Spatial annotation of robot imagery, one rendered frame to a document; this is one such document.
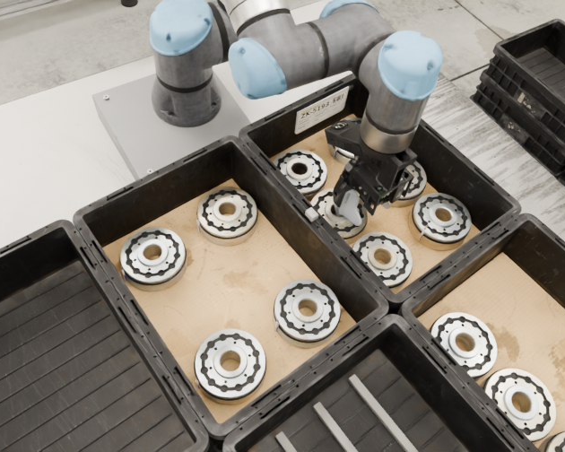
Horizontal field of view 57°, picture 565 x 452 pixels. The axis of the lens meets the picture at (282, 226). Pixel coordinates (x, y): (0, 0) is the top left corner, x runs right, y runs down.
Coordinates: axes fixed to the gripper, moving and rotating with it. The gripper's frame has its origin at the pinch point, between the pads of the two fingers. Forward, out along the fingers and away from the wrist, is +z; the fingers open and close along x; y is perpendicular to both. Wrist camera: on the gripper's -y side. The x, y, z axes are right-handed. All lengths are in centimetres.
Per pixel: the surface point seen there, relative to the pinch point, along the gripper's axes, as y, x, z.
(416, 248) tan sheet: 12.3, 5.3, 2.1
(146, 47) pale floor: -157, 25, 85
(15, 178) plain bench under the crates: -49, -47, 15
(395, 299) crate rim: 19.8, -9.4, -8.0
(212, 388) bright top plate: 14.5, -36.6, -1.2
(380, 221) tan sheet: 4.5, 3.7, 2.1
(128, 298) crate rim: -0.6, -40.6, -8.0
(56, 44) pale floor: -178, -8, 85
